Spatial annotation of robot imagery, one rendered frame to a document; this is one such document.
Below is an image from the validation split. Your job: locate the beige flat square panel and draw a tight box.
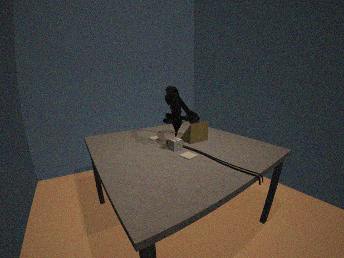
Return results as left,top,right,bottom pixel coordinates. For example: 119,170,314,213
179,152,198,160

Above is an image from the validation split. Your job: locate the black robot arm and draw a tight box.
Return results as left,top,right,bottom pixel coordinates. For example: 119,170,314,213
165,86,200,124

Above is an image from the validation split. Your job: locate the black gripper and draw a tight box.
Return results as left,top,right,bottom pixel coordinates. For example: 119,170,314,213
163,110,189,132

